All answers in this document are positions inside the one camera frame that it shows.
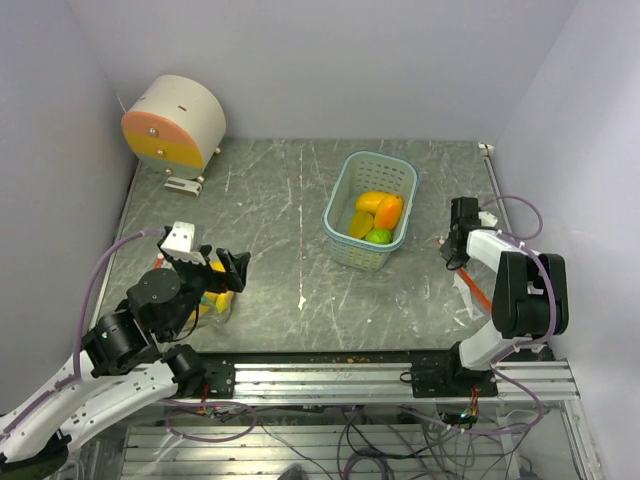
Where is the yellow toy starfruit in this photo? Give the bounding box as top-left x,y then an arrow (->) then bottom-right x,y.
348,211 -> 374,239

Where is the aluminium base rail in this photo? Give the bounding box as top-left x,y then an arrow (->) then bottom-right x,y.
181,361 -> 580,405

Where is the clear zip bag orange zipper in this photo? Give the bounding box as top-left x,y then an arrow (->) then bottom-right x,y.
153,253 -> 235,326

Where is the yellow toy mango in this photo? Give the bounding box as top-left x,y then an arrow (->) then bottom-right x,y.
355,191 -> 390,215

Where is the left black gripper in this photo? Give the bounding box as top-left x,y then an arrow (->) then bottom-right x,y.
163,243 -> 250,337

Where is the small white bracket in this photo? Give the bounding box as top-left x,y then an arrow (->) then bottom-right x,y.
164,176 -> 202,197

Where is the orange toy mango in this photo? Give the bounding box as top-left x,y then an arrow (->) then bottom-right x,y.
373,195 -> 404,230

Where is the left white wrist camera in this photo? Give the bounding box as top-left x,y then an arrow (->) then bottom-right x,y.
159,221 -> 209,266

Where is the yellow toy banana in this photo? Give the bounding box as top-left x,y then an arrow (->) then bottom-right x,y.
198,291 -> 234,316

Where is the light blue plastic basket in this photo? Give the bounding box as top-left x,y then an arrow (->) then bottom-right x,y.
322,151 -> 419,271

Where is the green toy cabbage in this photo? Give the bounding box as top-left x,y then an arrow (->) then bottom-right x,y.
364,228 -> 393,245

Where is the tangle of floor cables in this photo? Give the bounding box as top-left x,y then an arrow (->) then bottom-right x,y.
159,394 -> 551,480

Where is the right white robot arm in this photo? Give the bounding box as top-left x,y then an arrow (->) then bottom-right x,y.
400,197 -> 569,400

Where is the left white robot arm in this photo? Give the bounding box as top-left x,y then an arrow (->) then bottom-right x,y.
1,244 -> 251,479

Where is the round cream drawer box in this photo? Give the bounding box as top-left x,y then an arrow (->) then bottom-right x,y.
121,74 -> 226,180

